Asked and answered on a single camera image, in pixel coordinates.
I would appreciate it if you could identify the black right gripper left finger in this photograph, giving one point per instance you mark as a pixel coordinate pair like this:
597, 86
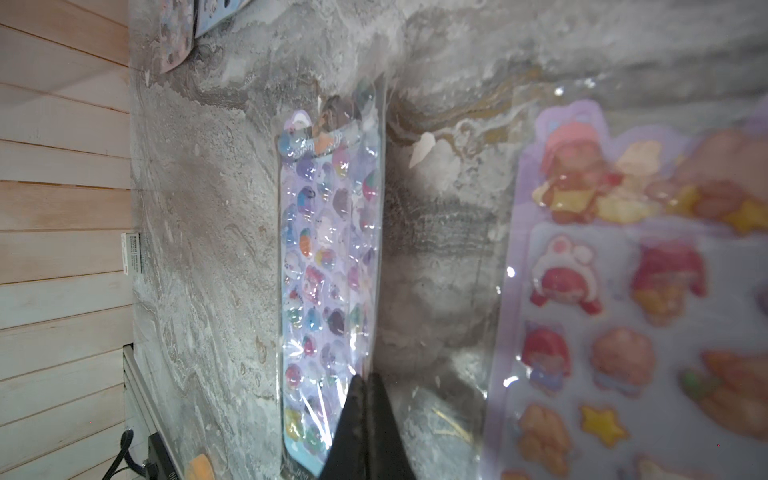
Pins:
347, 456

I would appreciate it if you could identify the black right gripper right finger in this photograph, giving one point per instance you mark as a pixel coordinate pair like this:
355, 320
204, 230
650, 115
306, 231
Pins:
386, 455

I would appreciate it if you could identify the purple doll sticker sheet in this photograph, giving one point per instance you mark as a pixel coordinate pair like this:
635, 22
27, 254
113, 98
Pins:
632, 340

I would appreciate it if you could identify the dark small sticker sheet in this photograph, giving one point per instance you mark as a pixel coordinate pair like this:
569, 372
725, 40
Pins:
330, 199

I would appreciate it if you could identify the blue penguin sticker sheet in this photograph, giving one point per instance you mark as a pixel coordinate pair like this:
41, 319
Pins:
212, 12

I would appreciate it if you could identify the pink sticker sheet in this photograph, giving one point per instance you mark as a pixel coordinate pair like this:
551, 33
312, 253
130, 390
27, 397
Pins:
176, 32

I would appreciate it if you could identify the small white card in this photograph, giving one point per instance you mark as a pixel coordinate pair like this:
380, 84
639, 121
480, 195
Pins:
131, 253

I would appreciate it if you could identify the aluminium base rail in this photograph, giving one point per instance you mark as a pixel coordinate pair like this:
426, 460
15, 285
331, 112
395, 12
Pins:
150, 455

